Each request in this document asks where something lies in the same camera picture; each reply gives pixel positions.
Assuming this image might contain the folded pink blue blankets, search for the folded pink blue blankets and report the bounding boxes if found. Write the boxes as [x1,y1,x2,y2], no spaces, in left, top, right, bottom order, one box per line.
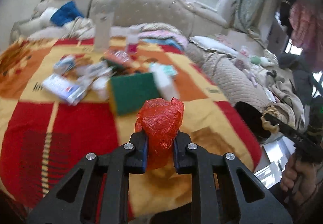
[136,23,189,50]

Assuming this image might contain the pile of grey clothes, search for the pile of grey clothes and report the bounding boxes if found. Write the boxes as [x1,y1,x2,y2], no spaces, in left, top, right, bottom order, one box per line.
[278,53,314,105]

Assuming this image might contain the black round trash bin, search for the black round trash bin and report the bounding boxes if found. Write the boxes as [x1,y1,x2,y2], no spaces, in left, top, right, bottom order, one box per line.
[234,101,271,144]

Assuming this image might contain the teal tissue pack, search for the teal tissue pack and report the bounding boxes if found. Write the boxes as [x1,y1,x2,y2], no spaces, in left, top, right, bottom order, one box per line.
[162,65,178,78]

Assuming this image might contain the beige tufted sofa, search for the beige tufted sofa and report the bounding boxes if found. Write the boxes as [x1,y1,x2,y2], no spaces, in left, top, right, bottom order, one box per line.
[10,0,303,134]

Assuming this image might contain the clear bag of snacks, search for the clear bag of snacks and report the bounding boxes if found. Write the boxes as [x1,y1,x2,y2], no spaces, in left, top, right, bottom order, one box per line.
[239,46,250,58]

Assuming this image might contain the white fringed pillow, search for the white fringed pillow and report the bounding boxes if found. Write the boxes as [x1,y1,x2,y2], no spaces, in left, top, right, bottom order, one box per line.
[188,36,238,57]

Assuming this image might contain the purple lint roller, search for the purple lint roller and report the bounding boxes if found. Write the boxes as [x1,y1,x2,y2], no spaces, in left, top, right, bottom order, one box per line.
[246,71,258,88]

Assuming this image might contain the pink hanging clothes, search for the pink hanging clothes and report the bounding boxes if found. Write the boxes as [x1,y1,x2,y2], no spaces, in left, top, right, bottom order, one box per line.
[289,0,322,73]

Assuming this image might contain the green white plush toy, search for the green white plush toy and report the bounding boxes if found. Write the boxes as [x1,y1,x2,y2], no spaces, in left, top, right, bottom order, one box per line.
[250,56,275,67]

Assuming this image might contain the white pink-label bottle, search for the white pink-label bottle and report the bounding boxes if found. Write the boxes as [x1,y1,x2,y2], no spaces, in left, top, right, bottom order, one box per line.
[126,25,141,54]

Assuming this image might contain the white blue medicine box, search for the white blue medicine box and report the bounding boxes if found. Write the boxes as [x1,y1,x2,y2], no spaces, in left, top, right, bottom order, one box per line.
[42,74,87,106]

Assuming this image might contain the grey quilted sofa cover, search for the grey quilted sofa cover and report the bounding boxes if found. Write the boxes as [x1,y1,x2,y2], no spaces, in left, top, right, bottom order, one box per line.
[185,43,305,130]

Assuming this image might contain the yellow green scrub sponge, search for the yellow green scrub sponge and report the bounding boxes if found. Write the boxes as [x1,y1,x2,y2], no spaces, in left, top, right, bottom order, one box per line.
[107,73,160,116]

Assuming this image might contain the red plastic bag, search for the red plastic bag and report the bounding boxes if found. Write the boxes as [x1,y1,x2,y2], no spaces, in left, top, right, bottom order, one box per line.
[135,98,185,171]

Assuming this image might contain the person's right hand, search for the person's right hand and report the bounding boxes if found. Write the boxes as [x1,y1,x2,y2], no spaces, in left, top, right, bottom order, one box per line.
[280,153,318,205]

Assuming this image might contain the white foam block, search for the white foam block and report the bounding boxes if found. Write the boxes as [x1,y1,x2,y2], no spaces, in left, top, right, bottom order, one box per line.
[148,63,180,101]

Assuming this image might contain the blue cloth on sofa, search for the blue cloth on sofa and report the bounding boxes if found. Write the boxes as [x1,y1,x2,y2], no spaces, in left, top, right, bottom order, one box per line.
[50,1,85,27]

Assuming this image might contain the red orange love blanket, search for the red orange love blanket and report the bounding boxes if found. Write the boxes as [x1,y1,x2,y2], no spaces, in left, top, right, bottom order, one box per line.
[1,39,261,208]

